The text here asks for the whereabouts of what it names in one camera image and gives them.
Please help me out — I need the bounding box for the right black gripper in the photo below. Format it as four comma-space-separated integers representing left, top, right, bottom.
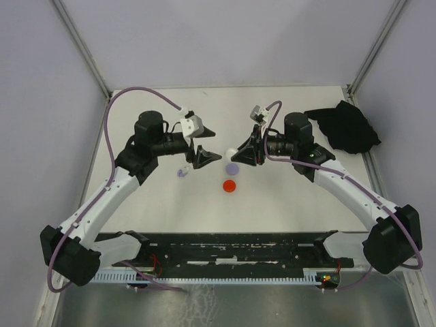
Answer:
231, 124, 296, 167

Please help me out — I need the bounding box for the white earbud charging case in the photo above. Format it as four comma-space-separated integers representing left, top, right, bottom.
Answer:
225, 148, 238, 161

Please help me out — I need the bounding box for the purple charging case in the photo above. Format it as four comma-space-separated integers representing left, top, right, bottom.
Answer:
225, 163, 239, 176

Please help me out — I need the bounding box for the red earbud charging case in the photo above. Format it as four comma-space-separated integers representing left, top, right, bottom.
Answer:
223, 179, 236, 193

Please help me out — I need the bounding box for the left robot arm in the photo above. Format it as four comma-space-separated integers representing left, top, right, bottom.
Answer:
40, 110, 222, 286

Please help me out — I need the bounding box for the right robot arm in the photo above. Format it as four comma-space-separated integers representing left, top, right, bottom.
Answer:
231, 112, 423, 275

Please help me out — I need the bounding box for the purple earbud near cases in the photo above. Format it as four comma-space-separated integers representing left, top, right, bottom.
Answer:
177, 170, 186, 178

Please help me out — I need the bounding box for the black cloth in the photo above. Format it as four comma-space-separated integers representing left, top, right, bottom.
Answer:
305, 101, 382, 154

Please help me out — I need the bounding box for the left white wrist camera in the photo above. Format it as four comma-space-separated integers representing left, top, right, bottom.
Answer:
180, 108, 204, 142

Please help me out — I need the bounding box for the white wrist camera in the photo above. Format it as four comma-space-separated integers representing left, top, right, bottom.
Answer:
180, 108, 204, 142
249, 105, 270, 136

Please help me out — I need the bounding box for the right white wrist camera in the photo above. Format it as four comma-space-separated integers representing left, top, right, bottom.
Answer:
249, 105, 270, 136

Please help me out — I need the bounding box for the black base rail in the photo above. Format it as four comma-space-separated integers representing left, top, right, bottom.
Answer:
129, 232, 354, 278

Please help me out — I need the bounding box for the light blue cable duct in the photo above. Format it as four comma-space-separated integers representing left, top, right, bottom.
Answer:
91, 268, 321, 286

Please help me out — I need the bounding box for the left aluminium frame post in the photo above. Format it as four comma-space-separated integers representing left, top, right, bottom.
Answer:
50, 0, 112, 99

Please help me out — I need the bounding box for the aluminium frame post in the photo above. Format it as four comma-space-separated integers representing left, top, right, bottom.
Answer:
50, 0, 112, 99
347, 0, 410, 97

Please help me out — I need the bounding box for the right aluminium frame post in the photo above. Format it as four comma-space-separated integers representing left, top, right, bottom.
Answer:
347, 0, 410, 97

